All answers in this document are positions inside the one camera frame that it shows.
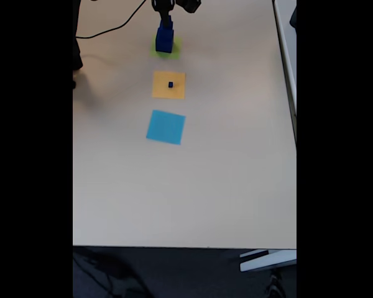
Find large blue cube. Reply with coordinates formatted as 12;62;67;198
155;29;175;54

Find white side table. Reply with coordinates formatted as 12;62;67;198
272;0;297;147

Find small blue cube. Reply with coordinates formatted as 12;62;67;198
157;25;175;40

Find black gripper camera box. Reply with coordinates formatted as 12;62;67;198
176;0;203;14

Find orange paper square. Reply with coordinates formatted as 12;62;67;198
152;70;187;101

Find green paper square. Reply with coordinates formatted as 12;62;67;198
149;35;183;60

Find light blue paper square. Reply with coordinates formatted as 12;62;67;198
145;109;187;146

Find white table leg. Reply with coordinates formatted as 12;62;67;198
239;249;297;273

